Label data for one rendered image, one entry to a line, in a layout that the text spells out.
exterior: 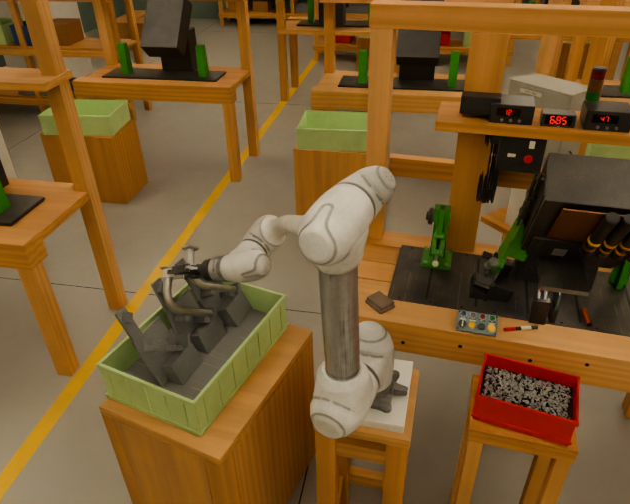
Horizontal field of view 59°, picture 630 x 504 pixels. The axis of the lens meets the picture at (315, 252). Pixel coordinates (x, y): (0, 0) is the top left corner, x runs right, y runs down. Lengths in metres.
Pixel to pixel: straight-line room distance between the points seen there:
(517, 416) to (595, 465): 1.17
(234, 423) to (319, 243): 0.95
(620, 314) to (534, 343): 0.42
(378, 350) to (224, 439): 0.61
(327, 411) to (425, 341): 0.74
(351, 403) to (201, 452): 0.58
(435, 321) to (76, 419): 1.99
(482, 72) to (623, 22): 0.49
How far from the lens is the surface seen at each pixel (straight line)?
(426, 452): 2.92
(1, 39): 7.76
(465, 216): 2.58
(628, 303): 2.55
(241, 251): 1.79
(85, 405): 3.34
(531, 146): 2.33
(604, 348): 2.29
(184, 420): 1.97
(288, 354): 2.20
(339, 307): 1.40
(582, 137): 2.32
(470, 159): 2.46
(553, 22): 2.31
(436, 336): 2.20
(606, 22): 2.33
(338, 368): 1.55
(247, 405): 2.04
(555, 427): 1.99
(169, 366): 2.04
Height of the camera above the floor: 2.32
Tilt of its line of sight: 34 degrees down
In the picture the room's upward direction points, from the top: 1 degrees counter-clockwise
